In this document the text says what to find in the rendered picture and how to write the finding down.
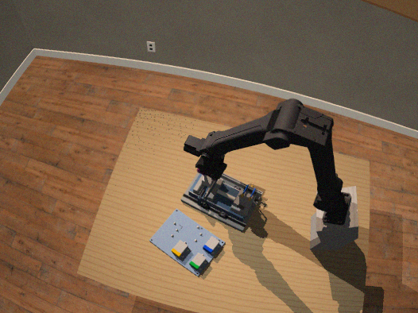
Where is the beige block with yellow end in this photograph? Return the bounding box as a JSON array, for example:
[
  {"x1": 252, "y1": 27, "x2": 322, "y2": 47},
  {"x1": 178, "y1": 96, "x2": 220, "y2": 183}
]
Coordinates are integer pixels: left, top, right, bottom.
[{"x1": 171, "y1": 240, "x2": 188, "y2": 257}]

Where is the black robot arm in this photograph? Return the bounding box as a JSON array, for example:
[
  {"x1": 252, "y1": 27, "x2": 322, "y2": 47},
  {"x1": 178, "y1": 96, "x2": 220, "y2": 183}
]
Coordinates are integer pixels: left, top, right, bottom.
[{"x1": 184, "y1": 99, "x2": 350, "y2": 226}]

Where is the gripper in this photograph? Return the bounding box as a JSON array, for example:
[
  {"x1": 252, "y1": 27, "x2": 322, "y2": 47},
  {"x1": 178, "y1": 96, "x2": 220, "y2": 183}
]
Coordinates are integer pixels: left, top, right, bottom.
[{"x1": 195, "y1": 157, "x2": 227, "y2": 181}]

